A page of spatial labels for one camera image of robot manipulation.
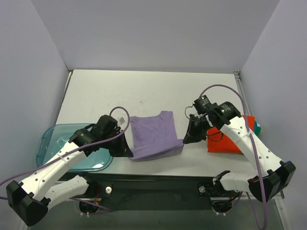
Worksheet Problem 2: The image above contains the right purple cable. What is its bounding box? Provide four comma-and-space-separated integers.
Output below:
200, 84, 269, 230

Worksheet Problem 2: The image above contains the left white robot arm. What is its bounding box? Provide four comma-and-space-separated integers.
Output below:
6, 115, 133, 227

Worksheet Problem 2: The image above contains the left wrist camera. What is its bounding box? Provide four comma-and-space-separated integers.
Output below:
118, 117, 126, 126

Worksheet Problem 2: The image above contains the purple t shirt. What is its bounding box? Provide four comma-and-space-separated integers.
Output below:
130, 111, 184, 161

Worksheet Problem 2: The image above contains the folded orange t shirt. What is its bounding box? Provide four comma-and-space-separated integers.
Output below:
207, 127, 242, 154

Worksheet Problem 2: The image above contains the teal transparent plastic bin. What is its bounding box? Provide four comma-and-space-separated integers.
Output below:
36, 123, 113, 173

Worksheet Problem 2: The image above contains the folded green t shirt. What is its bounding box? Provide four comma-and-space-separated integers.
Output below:
254, 126, 261, 137

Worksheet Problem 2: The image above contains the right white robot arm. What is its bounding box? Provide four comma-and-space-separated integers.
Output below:
183, 95, 296, 202

